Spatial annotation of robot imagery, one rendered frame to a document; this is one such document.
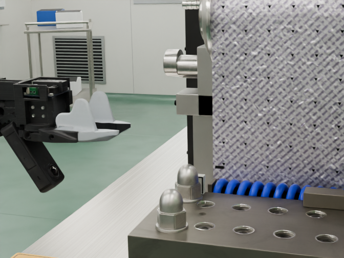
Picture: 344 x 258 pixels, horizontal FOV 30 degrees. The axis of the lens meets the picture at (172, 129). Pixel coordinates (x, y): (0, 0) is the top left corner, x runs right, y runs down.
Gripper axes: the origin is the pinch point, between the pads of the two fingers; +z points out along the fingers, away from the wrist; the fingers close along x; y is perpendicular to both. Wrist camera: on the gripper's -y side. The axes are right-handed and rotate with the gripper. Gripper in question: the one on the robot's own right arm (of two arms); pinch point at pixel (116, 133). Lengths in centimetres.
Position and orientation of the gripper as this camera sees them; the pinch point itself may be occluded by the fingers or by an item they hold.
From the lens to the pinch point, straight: 90.2
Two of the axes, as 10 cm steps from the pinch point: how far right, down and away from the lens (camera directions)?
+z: 9.5, 0.5, -3.1
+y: -0.2, -9.7, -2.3
